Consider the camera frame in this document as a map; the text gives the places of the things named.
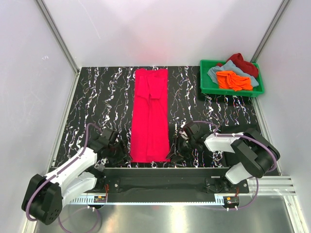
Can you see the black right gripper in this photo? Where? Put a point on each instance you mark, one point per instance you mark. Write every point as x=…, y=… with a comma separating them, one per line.
x=173, y=150

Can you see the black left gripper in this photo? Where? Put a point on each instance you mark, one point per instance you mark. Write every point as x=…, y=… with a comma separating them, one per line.
x=122, y=155

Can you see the pink red t-shirt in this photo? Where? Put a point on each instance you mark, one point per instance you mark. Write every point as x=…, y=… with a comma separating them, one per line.
x=150, y=131

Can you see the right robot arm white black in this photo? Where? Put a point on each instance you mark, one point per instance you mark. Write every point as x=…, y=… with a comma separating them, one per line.
x=256, y=156

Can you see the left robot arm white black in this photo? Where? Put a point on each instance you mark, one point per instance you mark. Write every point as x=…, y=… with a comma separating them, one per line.
x=48, y=194

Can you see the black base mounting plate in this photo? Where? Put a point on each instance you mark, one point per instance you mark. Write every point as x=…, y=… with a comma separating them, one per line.
x=122, y=179

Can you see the green plastic bin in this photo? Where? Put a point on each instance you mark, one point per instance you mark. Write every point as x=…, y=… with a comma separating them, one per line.
x=207, y=86

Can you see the orange t-shirt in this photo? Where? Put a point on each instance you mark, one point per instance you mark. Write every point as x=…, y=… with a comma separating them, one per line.
x=232, y=81

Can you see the grey blue t-shirt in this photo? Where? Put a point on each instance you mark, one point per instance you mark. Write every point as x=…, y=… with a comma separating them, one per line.
x=213, y=72

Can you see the dark red t-shirt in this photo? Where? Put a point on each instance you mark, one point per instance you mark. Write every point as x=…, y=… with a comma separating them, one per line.
x=240, y=66

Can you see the aluminium frame rail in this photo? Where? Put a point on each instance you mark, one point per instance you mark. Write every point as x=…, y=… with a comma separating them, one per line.
x=266, y=186

